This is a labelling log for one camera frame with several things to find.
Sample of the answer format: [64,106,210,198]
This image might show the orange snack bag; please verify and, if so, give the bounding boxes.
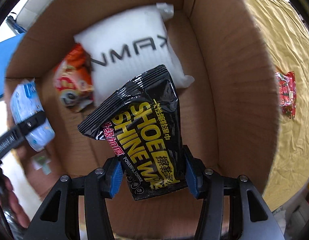
[53,43,94,112]

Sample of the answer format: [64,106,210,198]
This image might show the blue tissue pack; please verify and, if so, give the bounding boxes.
[10,80,55,152]

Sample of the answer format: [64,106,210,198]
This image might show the blue folded mat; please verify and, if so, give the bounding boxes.
[0,33,25,99]

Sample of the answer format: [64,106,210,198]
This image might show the person hand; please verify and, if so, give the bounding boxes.
[0,175,30,228]

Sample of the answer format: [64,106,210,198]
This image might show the red snack bag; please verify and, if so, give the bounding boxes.
[274,72,297,120]

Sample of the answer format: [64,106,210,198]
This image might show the black shoe wipes pack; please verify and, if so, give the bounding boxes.
[78,65,187,200]

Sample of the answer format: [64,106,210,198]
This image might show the open cardboard box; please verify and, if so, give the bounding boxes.
[4,0,282,240]

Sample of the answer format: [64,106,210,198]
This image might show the white air pillow pack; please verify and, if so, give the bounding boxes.
[74,3,195,106]

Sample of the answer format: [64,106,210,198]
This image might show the yellow tablecloth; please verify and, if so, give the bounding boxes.
[244,0,309,210]

